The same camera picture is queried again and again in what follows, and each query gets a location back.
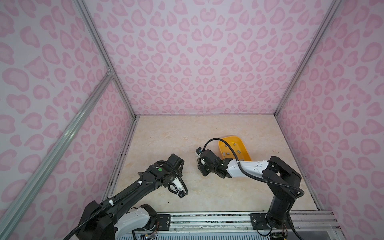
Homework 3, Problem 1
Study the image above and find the yellow plastic tray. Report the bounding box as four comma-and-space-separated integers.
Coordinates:
218, 136, 252, 162

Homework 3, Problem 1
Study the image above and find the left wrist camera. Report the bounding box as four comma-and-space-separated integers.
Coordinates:
172, 178, 184, 193

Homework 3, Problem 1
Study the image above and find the left black cable conduit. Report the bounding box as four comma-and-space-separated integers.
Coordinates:
62, 160, 189, 240

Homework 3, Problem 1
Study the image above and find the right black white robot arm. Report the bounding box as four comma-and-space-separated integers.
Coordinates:
196, 148, 304, 229

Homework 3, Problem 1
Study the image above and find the aluminium frame left diagonal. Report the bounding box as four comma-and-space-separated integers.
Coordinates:
1, 72, 114, 240

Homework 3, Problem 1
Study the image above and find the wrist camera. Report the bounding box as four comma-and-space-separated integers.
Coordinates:
172, 178, 184, 193
196, 147, 204, 158

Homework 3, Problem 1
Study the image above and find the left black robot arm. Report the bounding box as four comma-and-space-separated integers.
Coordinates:
65, 154, 188, 240

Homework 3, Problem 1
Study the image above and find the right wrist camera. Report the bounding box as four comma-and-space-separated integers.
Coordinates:
196, 147, 204, 158

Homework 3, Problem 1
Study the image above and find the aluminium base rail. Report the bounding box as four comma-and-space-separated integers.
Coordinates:
80, 209, 346, 240

